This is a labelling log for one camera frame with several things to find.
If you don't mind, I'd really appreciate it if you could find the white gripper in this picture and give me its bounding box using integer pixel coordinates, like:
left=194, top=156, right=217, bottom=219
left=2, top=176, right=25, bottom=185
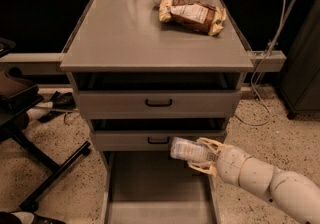
left=187, top=137, right=251, bottom=186

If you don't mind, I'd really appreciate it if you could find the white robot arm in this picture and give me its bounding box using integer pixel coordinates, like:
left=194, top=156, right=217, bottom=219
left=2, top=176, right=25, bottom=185
left=187, top=138, right=320, bottom=224

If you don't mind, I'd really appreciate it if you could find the grey bottom drawer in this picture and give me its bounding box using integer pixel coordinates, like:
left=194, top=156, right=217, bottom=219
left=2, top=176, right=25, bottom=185
left=102, top=151, right=220, bottom=224

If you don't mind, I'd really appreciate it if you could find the grey drawer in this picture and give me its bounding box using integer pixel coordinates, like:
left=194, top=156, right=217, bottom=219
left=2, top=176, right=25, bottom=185
left=102, top=151, right=220, bottom=224
left=90, top=130, right=226, bottom=151
left=74, top=90, right=240, bottom=119

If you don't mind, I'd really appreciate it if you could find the grey drawer cabinet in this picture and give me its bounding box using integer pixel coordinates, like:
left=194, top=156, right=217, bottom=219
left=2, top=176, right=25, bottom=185
left=59, top=0, right=255, bottom=224

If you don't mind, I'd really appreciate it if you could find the grey middle drawer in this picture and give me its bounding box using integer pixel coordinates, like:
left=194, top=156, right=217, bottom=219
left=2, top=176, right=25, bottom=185
left=90, top=130, right=226, bottom=151

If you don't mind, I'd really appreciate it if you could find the grey top drawer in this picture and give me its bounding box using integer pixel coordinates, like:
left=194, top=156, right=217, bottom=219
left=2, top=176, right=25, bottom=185
left=74, top=90, right=240, bottom=119

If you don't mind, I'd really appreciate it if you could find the dark cabinet at right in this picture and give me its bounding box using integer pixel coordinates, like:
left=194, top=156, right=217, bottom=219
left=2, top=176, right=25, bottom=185
left=277, top=0, right=320, bottom=119

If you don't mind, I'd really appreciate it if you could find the brown yellow chip bag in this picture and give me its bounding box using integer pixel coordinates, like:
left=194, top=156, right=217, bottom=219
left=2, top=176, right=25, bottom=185
left=159, top=0, right=226, bottom=36

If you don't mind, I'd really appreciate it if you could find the black shoe on floor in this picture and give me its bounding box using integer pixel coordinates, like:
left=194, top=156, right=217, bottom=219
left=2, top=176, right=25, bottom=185
left=38, top=91, right=76, bottom=123

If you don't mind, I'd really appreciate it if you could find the black chair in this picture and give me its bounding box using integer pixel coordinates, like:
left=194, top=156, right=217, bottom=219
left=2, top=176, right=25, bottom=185
left=0, top=36, right=92, bottom=212

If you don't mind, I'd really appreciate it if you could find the black white shoe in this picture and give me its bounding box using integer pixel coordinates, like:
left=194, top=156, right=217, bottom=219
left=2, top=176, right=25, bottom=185
left=0, top=211, right=66, bottom=224

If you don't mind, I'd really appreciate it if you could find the white cable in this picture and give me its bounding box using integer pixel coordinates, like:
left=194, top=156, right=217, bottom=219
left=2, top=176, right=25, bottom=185
left=234, top=0, right=288, bottom=127

